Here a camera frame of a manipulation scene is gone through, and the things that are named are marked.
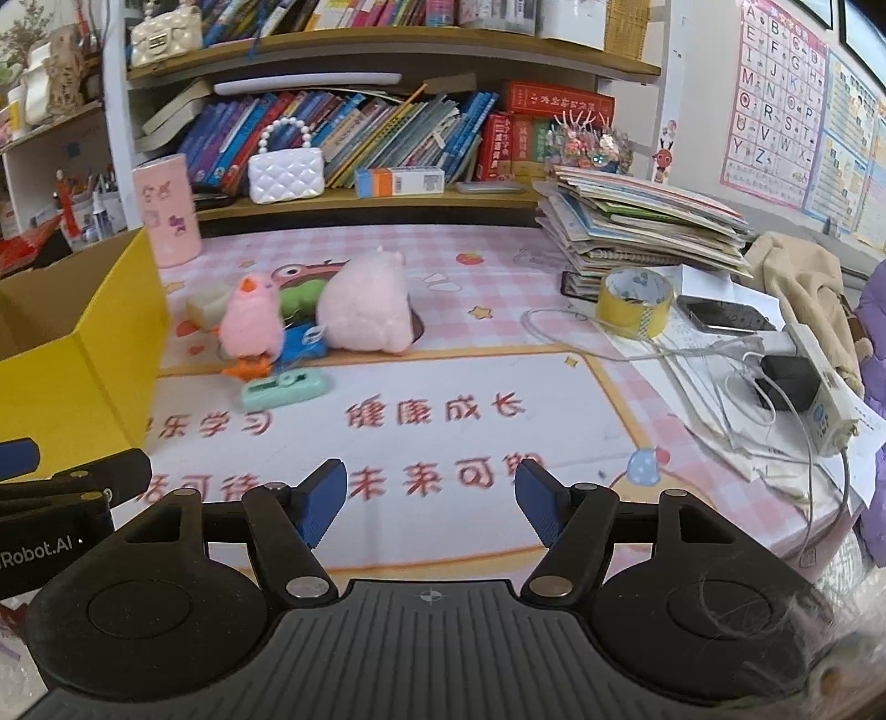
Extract white cube eraser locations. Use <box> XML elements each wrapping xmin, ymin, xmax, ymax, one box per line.
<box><xmin>186</xmin><ymin>282</ymin><xmax>234</xmax><ymax>332</ymax></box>

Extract row of books on shelf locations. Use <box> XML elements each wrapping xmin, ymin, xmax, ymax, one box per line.
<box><xmin>200</xmin><ymin>0</ymin><xmax>427</xmax><ymax>47</ymax></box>

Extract yellow cardboard box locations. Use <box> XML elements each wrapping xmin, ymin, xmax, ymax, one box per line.
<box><xmin>0</xmin><ymin>227</ymin><xmax>171</xmax><ymax>480</ymax></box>

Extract purple garment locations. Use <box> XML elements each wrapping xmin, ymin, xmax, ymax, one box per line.
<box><xmin>853</xmin><ymin>259</ymin><xmax>886</xmax><ymax>549</ymax></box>

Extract carved wooden ornament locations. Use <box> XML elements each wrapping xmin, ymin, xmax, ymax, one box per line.
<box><xmin>43</xmin><ymin>24</ymin><xmax>89</xmax><ymax>116</ymax></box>

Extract pink cylinder holder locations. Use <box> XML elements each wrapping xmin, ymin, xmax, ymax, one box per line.
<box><xmin>131</xmin><ymin>153</ymin><xmax>203</xmax><ymax>268</ymax></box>

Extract wooden bookshelf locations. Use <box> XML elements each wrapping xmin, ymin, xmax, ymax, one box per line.
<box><xmin>123</xmin><ymin>0</ymin><xmax>666</xmax><ymax>224</ymax></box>

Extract stack of booklets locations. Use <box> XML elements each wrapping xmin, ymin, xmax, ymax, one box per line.
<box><xmin>536</xmin><ymin>164</ymin><xmax>755</xmax><ymax>282</ymax></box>

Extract white flat folder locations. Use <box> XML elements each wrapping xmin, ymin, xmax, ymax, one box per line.
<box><xmin>213</xmin><ymin>72</ymin><xmax>404</xmax><ymax>97</ymax></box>

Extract white power strip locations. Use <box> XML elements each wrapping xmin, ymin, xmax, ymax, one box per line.
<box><xmin>782</xmin><ymin>322</ymin><xmax>860</xmax><ymax>458</ymax></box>

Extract yellow tape roll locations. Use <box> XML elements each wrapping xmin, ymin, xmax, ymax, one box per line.
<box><xmin>596</xmin><ymin>269</ymin><xmax>676</xmax><ymax>341</ymax></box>

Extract pink printed desk mat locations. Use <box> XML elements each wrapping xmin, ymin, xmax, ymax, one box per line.
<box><xmin>142</xmin><ymin>222</ymin><xmax>866</xmax><ymax>556</ymax></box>

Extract cream quilted handbag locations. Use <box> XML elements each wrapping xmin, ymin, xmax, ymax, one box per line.
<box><xmin>130</xmin><ymin>0</ymin><xmax>204</xmax><ymax>68</ymax></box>

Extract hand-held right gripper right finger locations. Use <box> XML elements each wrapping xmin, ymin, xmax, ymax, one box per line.
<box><xmin>514</xmin><ymin>459</ymin><xmax>745</xmax><ymax>602</ymax></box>

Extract row of colourful books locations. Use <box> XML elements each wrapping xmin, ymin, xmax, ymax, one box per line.
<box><xmin>176</xmin><ymin>86</ymin><xmax>501</xmax><ymax>192</ymax></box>

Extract small staples box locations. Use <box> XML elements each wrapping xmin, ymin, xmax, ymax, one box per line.
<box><xmin>275</xmin><ymin>322</ymin><xmax>331</xmax><ymax>365</ymax></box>

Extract pink pig plush toy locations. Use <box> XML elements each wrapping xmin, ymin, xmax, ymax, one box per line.
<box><xmin>315</xmin><ymin>245</ymin><xmax>418</xmax><ymax>356</ymax></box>

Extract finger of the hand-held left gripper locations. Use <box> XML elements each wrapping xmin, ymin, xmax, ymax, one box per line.
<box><xmin>51</xmin><ymin>448</ymin><xmax>154</xmax><ymax>510</ymax></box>
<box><xmin>0</xmin><ymin>441</ymin><xmax>41</xmax><ymax>481</ymax></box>

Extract pink chick plush toy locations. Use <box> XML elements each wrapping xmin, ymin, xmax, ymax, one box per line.
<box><xmin>218</xmin><ymin>272</ymin><xmax>287</xmax><ymax>380</ymax></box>

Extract green dumbbell toy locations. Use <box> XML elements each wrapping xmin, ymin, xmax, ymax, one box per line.
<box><xmin>277</xmin><ymin>277</ymin><xmax>326</xmax><ymax>323</ymax></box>

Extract pen holder with pens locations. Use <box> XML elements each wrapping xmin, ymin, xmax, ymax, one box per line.
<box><xmin>56</xmin><ymin>168</ymin><xmax>127</xmax><ymax>245</ymax></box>

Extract red patterned paper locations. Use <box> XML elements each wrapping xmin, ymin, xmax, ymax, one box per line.
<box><xmin>0</xmin><ymin>214</ymin><xmax>71</xmax><ymax>276</ymax></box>

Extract red boxed book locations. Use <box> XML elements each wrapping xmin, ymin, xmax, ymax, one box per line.
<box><xmin>502</xmin><ymin>79</ymin><xmax>616</xmax><ymax>123</ymax></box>

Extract white cable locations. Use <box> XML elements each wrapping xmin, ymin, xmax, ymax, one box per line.
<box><xmin>522</xmin><ymin>308</ymin><xmax>854</xmax><ymax>570</ymax></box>

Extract orange and white medicine box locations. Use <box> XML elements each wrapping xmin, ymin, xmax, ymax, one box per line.
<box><xmin>354</xmin><ymin>166</ymin><xmax>445</xmax><ymax>199</ymax></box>

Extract colourful chart wall poster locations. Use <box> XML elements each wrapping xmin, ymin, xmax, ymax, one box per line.
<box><xmin>805</xmin><ymin>52</ymin><xmax>886</xmax><ymax>251</ymax></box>

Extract alphabet wall poster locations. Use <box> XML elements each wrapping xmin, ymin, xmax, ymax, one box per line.
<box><xmin>720</xmin><ymin>0</ymin><xmax>830</xmax><ymax>213</ymax></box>

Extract mint green stapler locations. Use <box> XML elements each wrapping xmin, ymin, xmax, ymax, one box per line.
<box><xmin>241</xmin><ymin>369</ymin><xmax>332</xmax><ymax>409</ymax></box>

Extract black charger plug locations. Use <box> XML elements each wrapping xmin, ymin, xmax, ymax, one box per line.
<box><xmin>754</xmin><ymin>355</ymin><xmax>822</xmax><ymax>411</ymax></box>

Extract white quilted pearl handbag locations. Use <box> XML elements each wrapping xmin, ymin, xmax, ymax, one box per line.
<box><xmin>247</xmin><ymin>116</ymin><xmax>326</xmax><ymax>205</ymax></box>

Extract beige fleece garment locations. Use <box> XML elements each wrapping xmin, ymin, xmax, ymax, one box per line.
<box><xmin>744</xmin><ymin>232</ymin><xmax>870</xmax><ymax>397</ymax></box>

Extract thick white books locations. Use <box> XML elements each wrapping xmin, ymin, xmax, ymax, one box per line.
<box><xmin>140</xmin><ymin>78</ymin><xmax>214</xmax><ymax>137</ymax></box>

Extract deer wall sticker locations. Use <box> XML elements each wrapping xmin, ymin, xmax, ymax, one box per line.
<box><xmin>651</xmin><ymin>121</ymin><xmax>681</xmax><ymax>185</ymax></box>

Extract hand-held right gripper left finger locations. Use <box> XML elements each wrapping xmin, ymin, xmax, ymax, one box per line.
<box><xmin>121</xmin><ymin>458</ymin><xmax>348</xmax><ymax>602</ymax></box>

